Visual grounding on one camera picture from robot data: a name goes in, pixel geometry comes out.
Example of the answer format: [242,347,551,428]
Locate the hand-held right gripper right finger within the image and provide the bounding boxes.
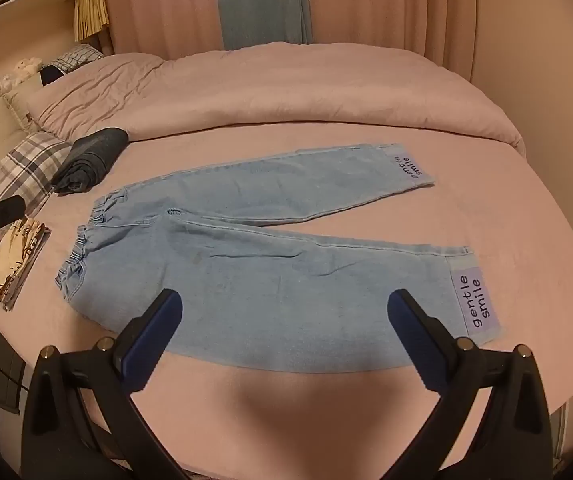
[388,288,553,480]

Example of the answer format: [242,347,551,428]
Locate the blue checked pillow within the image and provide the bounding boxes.
[49,43,106,78]

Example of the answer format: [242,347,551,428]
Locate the light blue denim pants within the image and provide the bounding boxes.
[55,142,505,375]

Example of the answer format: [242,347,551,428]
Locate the blue curtain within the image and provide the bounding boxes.
[214,0,313,51]

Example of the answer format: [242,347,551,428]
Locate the yellow fringed cloth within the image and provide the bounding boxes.
[73,0,112,42]

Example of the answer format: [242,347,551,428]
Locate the pink curtain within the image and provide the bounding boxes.
[89,0,477,86]

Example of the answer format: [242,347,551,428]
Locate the plaid pillow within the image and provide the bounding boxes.
[0,131,74,318]

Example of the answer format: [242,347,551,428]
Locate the cream printed folded cloth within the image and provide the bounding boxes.
[0,217,51,311]

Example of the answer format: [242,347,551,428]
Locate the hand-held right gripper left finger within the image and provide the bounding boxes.
[20,287,187,480]

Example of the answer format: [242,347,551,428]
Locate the dark grey folded cloth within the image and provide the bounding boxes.
[52,127,130,196]

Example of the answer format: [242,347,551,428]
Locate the pink duvet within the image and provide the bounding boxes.
[26,42,526,153]

